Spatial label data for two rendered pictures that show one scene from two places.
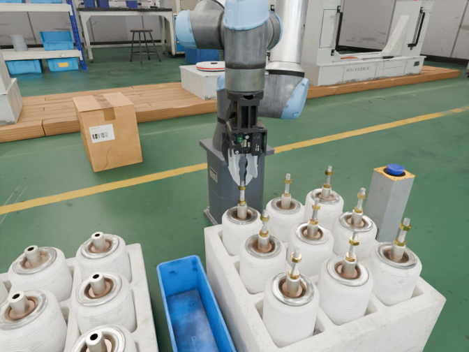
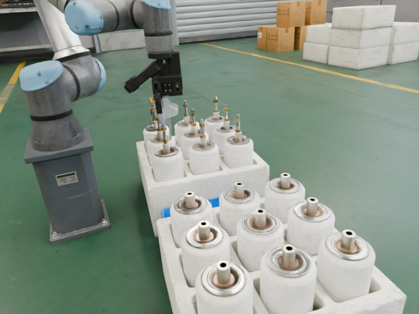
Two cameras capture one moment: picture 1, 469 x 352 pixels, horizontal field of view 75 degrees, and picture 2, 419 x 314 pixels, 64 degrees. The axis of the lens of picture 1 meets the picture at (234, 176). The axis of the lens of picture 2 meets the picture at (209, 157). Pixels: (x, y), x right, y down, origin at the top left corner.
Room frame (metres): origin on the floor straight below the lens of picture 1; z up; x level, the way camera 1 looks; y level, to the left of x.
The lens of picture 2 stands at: (0.38, 0.92, 0.67)
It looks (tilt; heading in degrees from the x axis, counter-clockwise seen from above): 25 degrees down; 276
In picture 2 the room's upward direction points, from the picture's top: 3 degrees counter-clockwise
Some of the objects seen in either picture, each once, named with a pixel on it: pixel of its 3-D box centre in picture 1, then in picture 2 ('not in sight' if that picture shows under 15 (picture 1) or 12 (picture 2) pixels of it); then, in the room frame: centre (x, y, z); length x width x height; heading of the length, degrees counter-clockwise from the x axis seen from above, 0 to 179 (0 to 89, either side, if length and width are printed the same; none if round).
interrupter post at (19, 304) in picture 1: (19, 303); (260, 218); (0.34, 0.35, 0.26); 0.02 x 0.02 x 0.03
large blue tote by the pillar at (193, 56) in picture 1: (201, 49); not in sight; (5.11, 0.52, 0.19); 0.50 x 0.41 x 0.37; 32
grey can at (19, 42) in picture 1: (19, 42); not in sight; (4.25, 2.75, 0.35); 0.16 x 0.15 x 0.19; 117
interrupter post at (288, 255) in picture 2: not in sight; (288, 255); (0.30, 0.46, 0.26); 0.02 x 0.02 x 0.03
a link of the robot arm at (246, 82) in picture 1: (246, 79); (159, 43); (0.59, -0.02, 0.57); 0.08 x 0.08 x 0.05
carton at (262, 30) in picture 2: not in sight; (270, 37); (-0.09, -4.22, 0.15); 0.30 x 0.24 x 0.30; 26
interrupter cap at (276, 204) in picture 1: (285, 205); (160, 139); (0.64, -0.13, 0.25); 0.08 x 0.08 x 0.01
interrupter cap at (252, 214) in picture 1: (241, 215); (166, 152); (0.60, -0.02, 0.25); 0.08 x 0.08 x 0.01
